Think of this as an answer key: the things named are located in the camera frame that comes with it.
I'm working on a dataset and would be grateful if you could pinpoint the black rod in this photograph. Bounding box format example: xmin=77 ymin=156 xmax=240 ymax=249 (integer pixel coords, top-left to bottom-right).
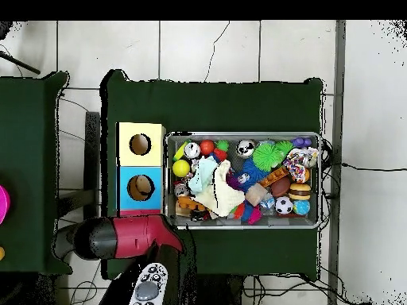
xmin=0 ymin=50 xmax=41 ymax=75

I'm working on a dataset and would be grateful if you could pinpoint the blue furry googly-eyed toy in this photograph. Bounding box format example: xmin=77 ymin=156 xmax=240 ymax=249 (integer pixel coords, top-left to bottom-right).
xmin=236 ymin=158 xmax=269 ymax=191

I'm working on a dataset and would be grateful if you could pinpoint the cream waffle cloth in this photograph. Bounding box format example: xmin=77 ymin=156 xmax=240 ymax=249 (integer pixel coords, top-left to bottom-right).
xmin=190 ymin=158 xmax=246 ymax=218

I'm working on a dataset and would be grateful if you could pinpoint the small soccer ball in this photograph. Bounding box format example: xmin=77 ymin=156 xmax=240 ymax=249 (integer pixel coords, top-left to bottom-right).
xmin=274 ymin=195 xmax=294 ymax=215

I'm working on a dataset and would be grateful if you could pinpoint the yellow ball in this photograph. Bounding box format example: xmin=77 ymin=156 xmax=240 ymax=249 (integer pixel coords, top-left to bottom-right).
xmin=172 ymin=159 xmax=192 ymax=179

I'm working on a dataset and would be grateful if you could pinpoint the brown toy football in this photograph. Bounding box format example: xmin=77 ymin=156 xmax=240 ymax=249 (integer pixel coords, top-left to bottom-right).
xmin=269 ymin=176 xmax=293 ymax=198

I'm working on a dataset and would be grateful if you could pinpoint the black floor stand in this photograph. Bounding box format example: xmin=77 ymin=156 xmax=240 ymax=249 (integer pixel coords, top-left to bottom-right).
xmin=56 ymin=112 xmax=103 ymax=252

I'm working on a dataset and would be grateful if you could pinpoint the green cloth table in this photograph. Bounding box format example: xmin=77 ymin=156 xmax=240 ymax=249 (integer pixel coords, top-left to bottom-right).
xmin=0 ymin=71 xmax=72 ymax=276
xmin=101 ymin=68 xmax=327 ymax=280

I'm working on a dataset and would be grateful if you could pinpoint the wire mesh bin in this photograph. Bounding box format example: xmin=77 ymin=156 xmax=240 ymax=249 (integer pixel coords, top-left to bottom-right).
xmin=165 ymin=132 xmax=322 ymax=231

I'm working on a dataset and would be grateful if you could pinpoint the colourful rope knot toy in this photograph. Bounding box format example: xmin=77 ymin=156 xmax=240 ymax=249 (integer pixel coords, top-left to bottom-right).
xmin=282 ymin=147 xmax=321 ymax=183

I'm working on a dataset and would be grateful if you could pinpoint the wooden box with three holes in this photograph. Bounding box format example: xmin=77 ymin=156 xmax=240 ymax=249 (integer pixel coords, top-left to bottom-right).
xmin=115 ymin=122 xmax=167 ymax=218

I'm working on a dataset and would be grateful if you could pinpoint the toy burger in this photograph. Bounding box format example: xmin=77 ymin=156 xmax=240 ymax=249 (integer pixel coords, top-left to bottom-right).
xmin=289 ymin=183 xmax=312 ymax=201

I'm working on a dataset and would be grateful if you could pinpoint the black cable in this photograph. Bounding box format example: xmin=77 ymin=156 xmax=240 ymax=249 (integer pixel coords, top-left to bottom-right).
xmin=320 ymin=136 xmax=407 ymax=191

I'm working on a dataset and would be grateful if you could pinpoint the mint green cloth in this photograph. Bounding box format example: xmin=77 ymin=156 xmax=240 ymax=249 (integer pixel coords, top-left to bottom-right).
xmin=187 ymin=155 xmax=220 ymax=197

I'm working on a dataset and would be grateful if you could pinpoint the large green spiky ball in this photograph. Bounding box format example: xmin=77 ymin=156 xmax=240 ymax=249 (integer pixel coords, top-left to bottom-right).
xmin=253 ymin=142 xmax=281 ymax=170

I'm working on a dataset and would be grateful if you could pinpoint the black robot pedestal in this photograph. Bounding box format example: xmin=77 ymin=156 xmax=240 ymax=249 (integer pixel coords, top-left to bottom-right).
xmin=187 ymin=274 xmax=255 ymax=305

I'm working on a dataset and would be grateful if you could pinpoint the pink round dish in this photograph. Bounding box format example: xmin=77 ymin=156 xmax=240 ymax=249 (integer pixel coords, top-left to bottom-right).
xmin=0 ymin=183 xmax=11 ymax=225

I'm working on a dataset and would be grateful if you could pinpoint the red-orange ball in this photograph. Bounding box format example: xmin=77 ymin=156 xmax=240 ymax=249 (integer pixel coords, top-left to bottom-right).
xmin=200 ymin=139 xmax=216 ymax=156

